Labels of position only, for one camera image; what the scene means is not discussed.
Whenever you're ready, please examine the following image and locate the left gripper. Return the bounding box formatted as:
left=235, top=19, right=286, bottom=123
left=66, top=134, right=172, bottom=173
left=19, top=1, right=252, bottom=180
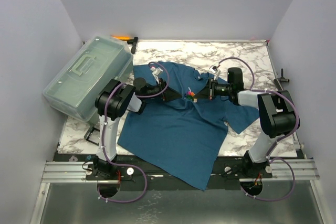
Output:
left=142, top=78, right=182, bottom=102

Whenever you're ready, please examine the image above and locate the colourful plush flower brooch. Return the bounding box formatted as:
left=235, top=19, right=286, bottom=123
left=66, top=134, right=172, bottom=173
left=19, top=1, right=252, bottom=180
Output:
left=185, top=87, right=197, bottom=103

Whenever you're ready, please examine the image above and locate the blue t-shirt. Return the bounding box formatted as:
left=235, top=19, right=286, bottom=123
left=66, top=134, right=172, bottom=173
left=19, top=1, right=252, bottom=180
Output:
left=117, top=61, right=260, bottom=191

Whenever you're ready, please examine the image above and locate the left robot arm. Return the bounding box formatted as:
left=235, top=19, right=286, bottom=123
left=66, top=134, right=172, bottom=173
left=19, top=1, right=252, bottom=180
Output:
left=93, top=78, right=182, bottom=179

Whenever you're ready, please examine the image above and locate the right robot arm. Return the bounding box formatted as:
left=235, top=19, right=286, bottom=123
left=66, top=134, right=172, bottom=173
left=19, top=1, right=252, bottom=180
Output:
left=194, top=67, right=300, bottom=178

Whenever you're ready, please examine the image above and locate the black clamp bar right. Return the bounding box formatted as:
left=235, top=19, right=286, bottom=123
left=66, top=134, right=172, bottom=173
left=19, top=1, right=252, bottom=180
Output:
left=273, top=68, right=290, bottom=90

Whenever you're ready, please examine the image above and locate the orange tool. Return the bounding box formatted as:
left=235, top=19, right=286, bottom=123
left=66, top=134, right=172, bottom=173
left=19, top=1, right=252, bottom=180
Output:
left=111, top=35, right=131, bottom=40

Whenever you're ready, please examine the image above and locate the clear plastic storage box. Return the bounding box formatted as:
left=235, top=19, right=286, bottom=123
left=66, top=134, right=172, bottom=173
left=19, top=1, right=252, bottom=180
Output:
left=43, top=36, right=133, bottom=123

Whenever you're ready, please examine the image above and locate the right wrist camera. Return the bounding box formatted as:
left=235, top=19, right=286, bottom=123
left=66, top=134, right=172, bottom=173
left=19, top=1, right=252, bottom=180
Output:
left=209, top=63, right=221, bottom=80

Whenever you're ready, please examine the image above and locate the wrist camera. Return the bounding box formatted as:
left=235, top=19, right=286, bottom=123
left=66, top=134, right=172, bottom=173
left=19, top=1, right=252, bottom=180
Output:
left=151, top=67, right=163, bottom=83
left=209, top=63, right=221, bottom=80

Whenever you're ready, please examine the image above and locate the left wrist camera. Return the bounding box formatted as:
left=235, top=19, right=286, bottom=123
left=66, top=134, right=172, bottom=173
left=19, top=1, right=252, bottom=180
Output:
left=151, top=67, right=163, bottom=83

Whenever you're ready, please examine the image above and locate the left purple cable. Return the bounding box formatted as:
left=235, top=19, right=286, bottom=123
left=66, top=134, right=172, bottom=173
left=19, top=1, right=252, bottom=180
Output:
left=96, top=61, right=170, bottom=204

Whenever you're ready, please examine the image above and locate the purple cable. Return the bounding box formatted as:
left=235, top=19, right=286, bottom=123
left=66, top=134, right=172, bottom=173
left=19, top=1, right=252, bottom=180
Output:
left=216, top=57, right=300, bottom=201
left=96, top=61, right=170, bottom=204

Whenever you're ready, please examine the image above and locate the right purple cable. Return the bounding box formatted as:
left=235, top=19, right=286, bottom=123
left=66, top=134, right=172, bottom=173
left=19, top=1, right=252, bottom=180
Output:
left=216, top=57, right=300, bottom=201

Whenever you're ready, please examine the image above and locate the aluminium rail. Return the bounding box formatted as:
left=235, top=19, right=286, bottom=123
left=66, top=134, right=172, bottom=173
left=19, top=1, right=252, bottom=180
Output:
left=41, top=161, right=320, bottom=184

